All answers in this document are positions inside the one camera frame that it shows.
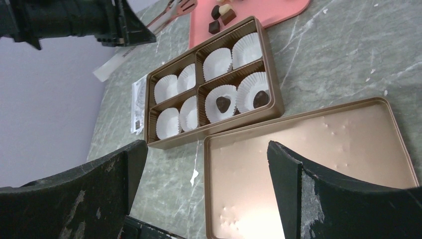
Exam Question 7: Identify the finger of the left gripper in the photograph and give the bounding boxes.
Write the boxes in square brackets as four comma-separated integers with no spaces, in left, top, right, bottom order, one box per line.
[112,0,156,46]

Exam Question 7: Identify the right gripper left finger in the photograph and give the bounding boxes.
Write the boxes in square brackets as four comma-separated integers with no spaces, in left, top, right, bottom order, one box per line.
[0,140,148,239]

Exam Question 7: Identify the rose gold tongs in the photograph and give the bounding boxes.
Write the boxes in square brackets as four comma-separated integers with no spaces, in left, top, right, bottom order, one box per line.
[146,0,198,34]

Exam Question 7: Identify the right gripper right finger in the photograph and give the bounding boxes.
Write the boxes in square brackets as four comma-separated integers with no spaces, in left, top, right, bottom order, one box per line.
[267,141,422,239]

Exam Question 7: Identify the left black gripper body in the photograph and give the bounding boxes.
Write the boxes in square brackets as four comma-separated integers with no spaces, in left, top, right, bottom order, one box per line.
[0,0,125,50]

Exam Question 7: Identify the white paper cup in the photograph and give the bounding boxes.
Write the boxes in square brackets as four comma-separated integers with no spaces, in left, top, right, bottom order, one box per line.
[156,108,182,139]
[236,72,270,113]
[154,74,179,104]
[203,47,232,81]
[179,96,198,131]
[177,64,196,93]
[232,32,262,69]
[205,85,237,123]

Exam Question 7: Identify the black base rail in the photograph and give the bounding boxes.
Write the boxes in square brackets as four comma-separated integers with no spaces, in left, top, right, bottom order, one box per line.
[118,216,185,239]

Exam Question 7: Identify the white paper leaflet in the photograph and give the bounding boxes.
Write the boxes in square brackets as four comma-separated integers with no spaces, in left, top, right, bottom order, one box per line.
[130,75,147,135]

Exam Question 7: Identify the dark heart chocolate piece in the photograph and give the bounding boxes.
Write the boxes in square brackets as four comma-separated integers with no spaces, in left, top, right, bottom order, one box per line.
[215,96,231,114]

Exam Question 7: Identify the brown chocolate piece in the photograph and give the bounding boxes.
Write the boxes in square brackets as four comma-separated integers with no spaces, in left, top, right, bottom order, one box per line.
[220,9,236,25]

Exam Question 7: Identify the brown chocolate box tray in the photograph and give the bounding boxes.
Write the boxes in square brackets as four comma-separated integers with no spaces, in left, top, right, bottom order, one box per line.
[144,16,285,149]

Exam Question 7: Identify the gold box lid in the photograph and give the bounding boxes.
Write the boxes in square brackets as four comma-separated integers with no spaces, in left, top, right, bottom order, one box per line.
[204,97,419,239]

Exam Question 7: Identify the pink plastic tray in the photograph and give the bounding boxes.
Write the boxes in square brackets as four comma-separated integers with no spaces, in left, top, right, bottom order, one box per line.
[189,0,311,48]

